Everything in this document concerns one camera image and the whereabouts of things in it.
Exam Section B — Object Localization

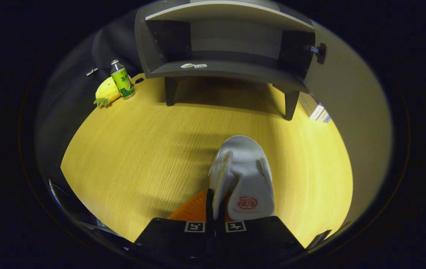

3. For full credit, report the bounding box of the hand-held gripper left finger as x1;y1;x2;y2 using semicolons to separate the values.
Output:
134;189;216;262

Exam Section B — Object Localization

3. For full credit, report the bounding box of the black backdrop cloth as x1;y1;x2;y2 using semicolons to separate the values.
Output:
35;9;150;180

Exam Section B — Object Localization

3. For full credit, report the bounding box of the stack of books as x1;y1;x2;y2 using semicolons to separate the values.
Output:
298;92;332;123

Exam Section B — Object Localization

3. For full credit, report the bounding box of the white shoe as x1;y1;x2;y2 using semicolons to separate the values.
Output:
208;135;275;222

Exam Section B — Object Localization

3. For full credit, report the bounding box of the grey shoe cabinet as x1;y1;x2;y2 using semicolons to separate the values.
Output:
135;0;327;121

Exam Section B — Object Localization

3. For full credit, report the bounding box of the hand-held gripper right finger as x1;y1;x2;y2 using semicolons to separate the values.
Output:
217;217;305;262

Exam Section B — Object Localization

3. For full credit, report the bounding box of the green drink bottle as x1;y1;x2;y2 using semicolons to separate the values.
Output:
110;59;135;99

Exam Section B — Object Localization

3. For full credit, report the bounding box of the yellow plush toy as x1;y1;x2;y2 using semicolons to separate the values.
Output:
94;77;122;109

